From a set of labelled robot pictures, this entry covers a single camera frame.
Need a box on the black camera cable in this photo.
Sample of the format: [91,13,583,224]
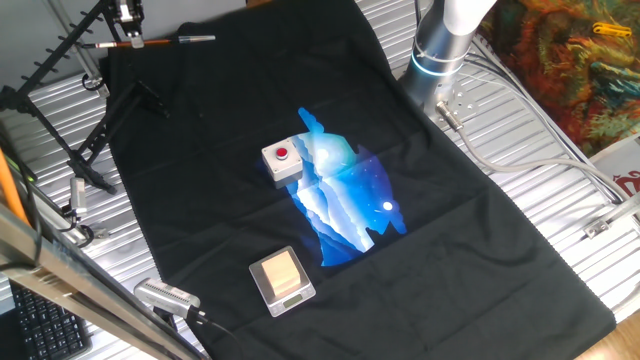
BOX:
[187,307,247,360]

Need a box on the aluminium frame bar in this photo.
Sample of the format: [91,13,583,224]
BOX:
[0,202,207,360]

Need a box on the grey base cable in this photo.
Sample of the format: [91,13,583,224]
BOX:
[435,101,640,211]

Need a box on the silver depth camera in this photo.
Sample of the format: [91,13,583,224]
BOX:
[133,278,202,320]

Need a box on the colourful painted cloth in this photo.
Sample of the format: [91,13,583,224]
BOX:
[478,0,640,159]

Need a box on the yellow plastic piece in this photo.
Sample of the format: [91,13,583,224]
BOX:
[592,21,633,38]

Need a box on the black cloth with blue print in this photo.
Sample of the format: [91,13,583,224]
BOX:
[99,0,617,360]

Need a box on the metal camera bracket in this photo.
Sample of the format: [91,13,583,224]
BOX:
[68,177,89,219]

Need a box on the metal table bracket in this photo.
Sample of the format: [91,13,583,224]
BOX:
[583,192,640,240]

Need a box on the black keyboard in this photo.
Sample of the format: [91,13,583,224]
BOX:
[9,282,94,360]

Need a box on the orange pole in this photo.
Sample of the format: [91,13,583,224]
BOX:
[0,147,31,226]

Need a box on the white sign with red print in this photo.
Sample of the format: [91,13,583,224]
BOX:
[589,134,640,201]

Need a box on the grey box with red button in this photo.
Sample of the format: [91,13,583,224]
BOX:
[260,139,305,190]

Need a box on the brown brush with clear cap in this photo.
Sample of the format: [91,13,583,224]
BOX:
[81,34,217,50]

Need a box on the wooden block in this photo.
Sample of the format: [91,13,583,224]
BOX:
[261,250,302,296]

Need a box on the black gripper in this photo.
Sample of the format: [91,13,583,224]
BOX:
[112,0,146,50]

